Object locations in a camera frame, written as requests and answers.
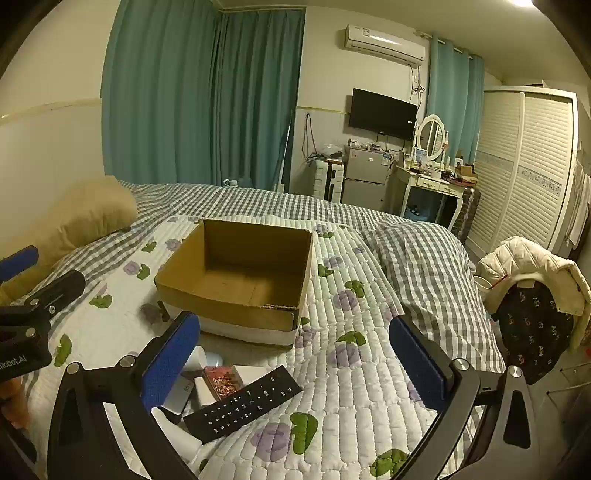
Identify floral quilted blanket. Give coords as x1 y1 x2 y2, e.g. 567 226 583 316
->
9 215 505 480

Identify black wall television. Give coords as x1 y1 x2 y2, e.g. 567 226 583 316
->
348 88 419 142

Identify white dressing table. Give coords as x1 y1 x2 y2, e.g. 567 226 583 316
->
387 162 468 228

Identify small white tube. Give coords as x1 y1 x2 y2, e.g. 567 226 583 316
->
184 345 209 371

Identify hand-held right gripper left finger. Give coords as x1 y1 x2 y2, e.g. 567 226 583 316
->
46 311 201 480

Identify small red patterned box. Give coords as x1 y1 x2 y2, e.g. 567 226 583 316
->
203 366 246 402

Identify black printed garment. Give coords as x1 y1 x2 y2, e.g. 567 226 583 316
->
495 277 576 387

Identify white cylindrical bottle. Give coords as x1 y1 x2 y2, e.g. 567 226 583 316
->
151 406 204 459

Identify hanging light clothes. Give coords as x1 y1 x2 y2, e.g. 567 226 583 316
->
564 154 591 252

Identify cardboard box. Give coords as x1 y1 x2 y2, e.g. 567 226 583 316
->
154 219 315 348

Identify beige pillow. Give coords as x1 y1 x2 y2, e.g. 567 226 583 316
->
0 176 138 301

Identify black remote control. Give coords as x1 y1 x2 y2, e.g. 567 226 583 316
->
183 364 304 446

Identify oval white vanity mirror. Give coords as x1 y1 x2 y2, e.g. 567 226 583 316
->
414 114 450 163

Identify white louvred wardrobe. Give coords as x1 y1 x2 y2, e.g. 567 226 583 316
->
464 87 581 260

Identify white mop pole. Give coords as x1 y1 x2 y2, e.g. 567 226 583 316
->
276 119 293 193

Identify white air conditioner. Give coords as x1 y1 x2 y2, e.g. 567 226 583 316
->
342 24 426 66

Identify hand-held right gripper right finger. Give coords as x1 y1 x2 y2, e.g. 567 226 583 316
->
389 315 541 480

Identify white grey small box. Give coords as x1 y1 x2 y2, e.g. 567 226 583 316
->
161 369 195 416

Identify wide teal curtain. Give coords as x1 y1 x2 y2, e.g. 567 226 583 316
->
102 0 306 193

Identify dark checked suitcase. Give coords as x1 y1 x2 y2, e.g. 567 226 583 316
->
450 185 482 241

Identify cream padded jacket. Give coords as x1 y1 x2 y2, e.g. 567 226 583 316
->
477 236 591 352

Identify silver small fridge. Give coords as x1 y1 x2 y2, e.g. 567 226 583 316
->
341 145 399 214

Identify narrow teal curtain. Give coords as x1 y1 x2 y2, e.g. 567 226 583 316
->
426 33 486 163

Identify person's left hand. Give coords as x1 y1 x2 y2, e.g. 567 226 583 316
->
0 379 32 430

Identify grey checked duvet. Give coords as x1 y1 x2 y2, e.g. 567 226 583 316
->
46 182 507 376

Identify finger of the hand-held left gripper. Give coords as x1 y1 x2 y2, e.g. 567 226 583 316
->
0 246 39 283
0 270 86 334

